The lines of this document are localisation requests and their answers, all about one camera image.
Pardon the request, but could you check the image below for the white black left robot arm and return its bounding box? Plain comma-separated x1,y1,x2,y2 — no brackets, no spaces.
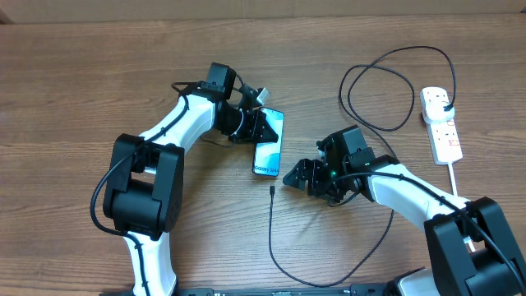
93,81,284,295

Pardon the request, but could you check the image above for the white charger plug adapter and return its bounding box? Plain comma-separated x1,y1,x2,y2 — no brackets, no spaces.
422,101,455,124

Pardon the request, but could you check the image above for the Samsung Galaxy smartphone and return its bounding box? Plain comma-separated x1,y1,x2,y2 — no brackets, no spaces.
253,108,284,177

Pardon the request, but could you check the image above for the white power strip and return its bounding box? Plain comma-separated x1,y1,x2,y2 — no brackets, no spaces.
420,86,463,164

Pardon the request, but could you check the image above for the black USB charging cable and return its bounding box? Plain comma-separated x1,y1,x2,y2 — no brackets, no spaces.
268,45,457,288

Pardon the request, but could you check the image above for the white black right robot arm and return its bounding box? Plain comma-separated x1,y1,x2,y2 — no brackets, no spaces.
283,126,525,295

